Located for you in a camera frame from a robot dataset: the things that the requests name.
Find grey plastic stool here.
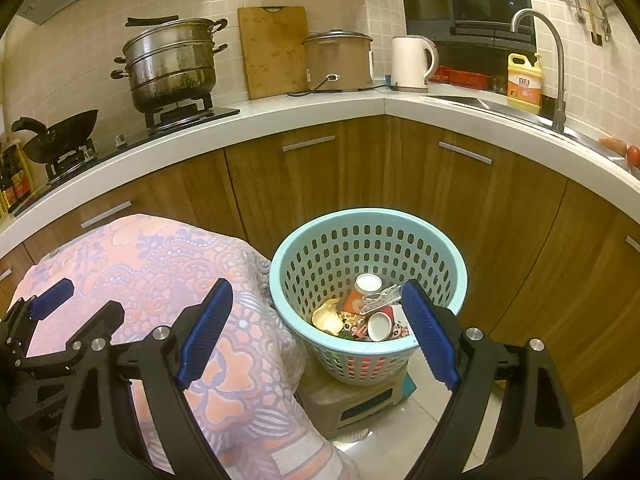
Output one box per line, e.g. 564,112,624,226
295,355,419,444

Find black power cable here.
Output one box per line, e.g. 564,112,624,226
286,82,392,99

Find steel kitchen faucet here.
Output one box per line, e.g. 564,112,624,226
511,8,569,134

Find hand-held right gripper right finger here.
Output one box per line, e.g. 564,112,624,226
400,279,584,480

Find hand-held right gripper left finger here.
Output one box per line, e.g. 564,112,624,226
52,278,237,480

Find stainless steel sink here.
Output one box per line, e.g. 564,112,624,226
429,94,640,173

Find red plastic tray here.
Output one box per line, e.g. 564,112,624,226
430,65,494,89

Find pink purple printed blanket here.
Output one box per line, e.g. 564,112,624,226
10,213,362,480

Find black gas stove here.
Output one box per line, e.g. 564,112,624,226
30,92,242,187

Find steel steamer pot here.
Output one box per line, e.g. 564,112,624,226
111,16,230,114

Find brown rice cooker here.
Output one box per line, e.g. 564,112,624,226
301,30,375,94

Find steel hanging scissors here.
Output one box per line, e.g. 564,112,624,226
597,0,617,44

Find white electric kettle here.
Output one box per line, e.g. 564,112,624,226
390,35,440,94

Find clear printed plastic bag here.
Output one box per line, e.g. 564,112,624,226
362,285,403,314

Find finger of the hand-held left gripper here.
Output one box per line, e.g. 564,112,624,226
9,278,76,342
14,300,126,374

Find black wok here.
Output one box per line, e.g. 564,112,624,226
11,109,100,164

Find orange paper cup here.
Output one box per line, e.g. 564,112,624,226
341,273,384,316

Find wooden cutting board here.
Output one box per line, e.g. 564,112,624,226
237,6,310,101

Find beige wrapper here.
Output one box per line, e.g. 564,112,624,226
311,298,346,334

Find dark sauce bottle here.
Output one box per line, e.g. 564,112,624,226
0,157,16,217
9,141,35,202

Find light blue plastic basket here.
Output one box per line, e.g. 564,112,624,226
269,208,469,386

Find yellow detergent bottle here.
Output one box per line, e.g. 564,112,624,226
506,52,544,115

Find wooden kitchen cabinet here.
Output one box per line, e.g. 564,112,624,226
0,112,640,419

